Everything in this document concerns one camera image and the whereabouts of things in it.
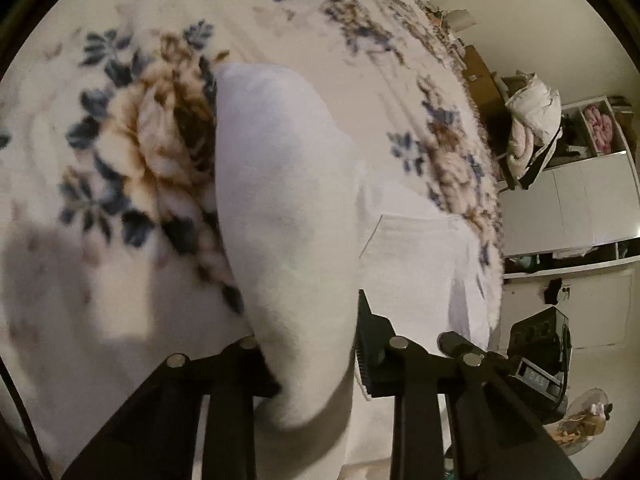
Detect white pants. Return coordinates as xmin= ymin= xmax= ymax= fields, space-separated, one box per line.
xmin=212 ymin=62 xmax=501 ymax=480

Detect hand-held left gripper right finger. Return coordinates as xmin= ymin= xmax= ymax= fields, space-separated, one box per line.
xmin=355 ymin=289 xmax=585 ymax=480

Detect white nightstand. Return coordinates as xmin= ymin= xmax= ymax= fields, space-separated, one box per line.
xmin=442 ymin=9 xmax=475 ymax=41

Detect floral bed blanket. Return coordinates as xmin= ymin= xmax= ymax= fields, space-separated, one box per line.
xmin=0 ymin=0 xmax=506 ymax=480

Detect white wardrobe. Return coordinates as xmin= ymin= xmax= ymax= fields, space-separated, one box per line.
xmin=500 ymin=95 xmax=640 ymax=278

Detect pink garment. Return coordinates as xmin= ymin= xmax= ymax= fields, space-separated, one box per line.
xmin=507 ymin=125 xmax=542 ymax=182

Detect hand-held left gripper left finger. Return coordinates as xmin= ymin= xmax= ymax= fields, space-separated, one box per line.
xmin=60 ymin=336 xmax=283 ymax=480

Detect pink floral quilt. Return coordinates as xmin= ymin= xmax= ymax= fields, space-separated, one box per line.
xmin=582 ymin=105 xmax=617 ymax=154

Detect round clear basket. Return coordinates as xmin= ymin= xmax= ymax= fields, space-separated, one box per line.
xmin=547 ymin=389 xmax=614 ymax=457

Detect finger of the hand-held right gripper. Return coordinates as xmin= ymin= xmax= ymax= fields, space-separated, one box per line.
xmin=438 ymin=331 xmax=512 ymax=370

